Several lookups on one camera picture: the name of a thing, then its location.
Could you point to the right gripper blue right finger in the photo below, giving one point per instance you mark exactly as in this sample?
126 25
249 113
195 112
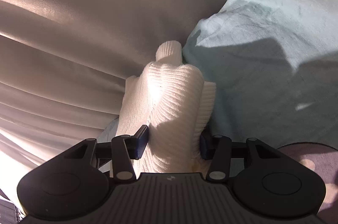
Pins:
214 145

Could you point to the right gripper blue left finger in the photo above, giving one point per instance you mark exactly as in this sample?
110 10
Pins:
131 146

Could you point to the white ribbed knit sweater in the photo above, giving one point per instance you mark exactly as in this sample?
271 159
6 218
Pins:
176 103

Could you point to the light blue printed bedsheet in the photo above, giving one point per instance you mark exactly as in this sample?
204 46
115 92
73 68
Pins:
274 64

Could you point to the white curtain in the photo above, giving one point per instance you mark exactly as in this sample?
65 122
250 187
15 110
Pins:
63 69

